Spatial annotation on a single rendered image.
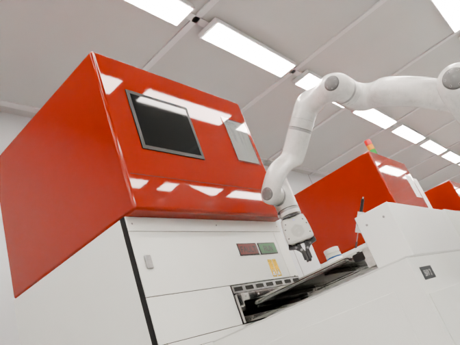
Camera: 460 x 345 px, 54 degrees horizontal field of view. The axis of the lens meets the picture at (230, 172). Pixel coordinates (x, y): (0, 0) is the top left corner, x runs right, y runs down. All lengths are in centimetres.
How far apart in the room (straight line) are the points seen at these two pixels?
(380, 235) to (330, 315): 23
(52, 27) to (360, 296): 229
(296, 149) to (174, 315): 76
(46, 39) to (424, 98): 213
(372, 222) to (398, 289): 18
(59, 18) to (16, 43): 30
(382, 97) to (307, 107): 29
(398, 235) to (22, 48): 240
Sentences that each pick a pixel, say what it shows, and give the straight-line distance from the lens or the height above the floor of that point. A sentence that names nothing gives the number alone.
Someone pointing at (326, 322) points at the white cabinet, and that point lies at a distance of 119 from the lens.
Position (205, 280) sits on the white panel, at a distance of 147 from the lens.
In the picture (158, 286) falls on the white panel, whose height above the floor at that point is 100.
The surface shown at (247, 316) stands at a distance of 155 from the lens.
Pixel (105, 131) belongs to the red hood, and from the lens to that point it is 148.
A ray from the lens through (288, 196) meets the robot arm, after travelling 171.
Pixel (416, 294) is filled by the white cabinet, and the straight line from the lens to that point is 110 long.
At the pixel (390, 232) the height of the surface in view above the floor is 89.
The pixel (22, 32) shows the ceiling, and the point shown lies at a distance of 289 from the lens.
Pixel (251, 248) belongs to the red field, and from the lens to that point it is 173.
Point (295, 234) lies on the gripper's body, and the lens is 168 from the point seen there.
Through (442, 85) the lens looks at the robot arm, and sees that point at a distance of 146.
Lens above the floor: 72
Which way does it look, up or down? 22 degrees up
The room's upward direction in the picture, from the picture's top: 21 degrees counter-clockwise
